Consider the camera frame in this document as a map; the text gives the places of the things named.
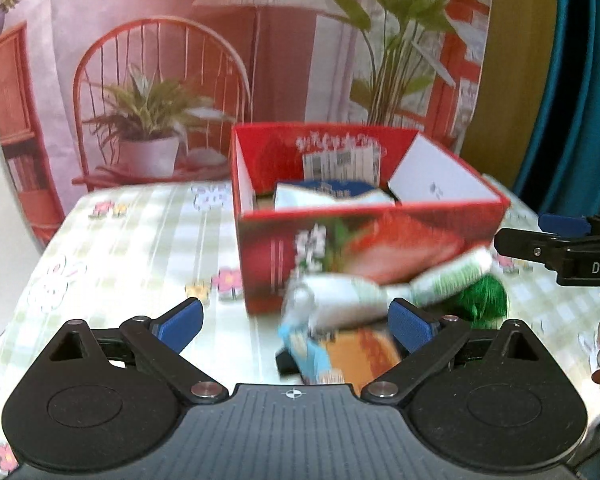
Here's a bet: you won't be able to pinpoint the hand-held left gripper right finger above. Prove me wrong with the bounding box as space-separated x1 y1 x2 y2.
361 297 553 406

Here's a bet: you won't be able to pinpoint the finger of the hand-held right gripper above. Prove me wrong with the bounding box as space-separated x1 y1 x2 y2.
539 213 600 240
495 227 600 271

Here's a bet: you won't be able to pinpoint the green yarn ball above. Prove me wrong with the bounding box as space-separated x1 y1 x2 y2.
452 274 509 322

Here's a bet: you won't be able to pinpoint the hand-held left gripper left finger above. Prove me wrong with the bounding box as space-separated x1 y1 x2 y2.
47 297 229 406

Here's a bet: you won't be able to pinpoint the white towel green stripes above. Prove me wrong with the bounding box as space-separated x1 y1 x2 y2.
282 249 494 332

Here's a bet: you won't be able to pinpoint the printed room scene backdrop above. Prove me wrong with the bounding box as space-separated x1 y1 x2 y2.
0 0 496 256

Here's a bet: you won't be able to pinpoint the blue curtain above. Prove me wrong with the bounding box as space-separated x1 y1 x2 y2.
512 0 600 221

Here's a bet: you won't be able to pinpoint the blue and white packet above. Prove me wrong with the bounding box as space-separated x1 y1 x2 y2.
274 179 397 211

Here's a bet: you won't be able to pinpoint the blue and orange packet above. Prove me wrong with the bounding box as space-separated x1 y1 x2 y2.
277 324 402 385

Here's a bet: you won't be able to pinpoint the red cardboard box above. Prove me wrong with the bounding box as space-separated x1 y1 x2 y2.
230 122 511 317

